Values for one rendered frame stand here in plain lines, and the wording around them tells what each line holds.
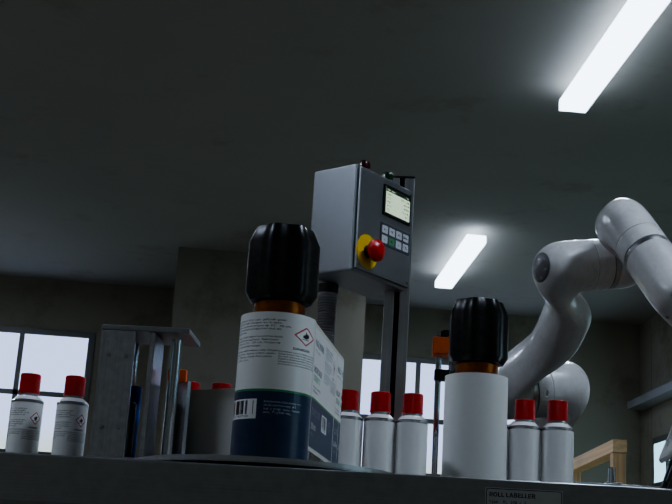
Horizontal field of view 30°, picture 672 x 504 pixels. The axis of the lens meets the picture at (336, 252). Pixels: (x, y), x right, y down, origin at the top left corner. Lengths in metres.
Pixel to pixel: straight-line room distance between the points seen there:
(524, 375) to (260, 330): 1.29
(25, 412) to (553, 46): 3.63
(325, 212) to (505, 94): 3.70
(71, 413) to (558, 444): 0.78
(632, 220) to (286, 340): 1.02
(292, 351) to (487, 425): 0.40
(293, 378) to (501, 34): 3.91
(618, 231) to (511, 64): 3.25
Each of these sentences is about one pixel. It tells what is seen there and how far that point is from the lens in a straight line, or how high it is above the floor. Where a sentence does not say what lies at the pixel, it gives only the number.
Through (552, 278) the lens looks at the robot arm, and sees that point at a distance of 2.42.
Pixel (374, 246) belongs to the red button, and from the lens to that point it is 2.09.
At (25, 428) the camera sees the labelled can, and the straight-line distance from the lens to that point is 2.10.
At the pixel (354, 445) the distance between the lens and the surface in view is 2.02.
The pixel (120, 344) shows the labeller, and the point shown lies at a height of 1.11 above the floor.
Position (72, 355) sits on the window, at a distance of 9.81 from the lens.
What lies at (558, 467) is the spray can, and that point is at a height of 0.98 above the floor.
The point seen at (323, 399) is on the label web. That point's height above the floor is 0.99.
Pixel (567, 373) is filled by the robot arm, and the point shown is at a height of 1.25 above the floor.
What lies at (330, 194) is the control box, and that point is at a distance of 2.16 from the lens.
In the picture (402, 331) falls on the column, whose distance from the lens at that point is 2.19.
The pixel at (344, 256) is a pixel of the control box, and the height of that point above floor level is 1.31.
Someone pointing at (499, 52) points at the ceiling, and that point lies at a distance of 5.39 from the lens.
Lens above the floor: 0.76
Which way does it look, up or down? 15 degrees up
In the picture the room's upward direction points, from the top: 4 degrees clockwise
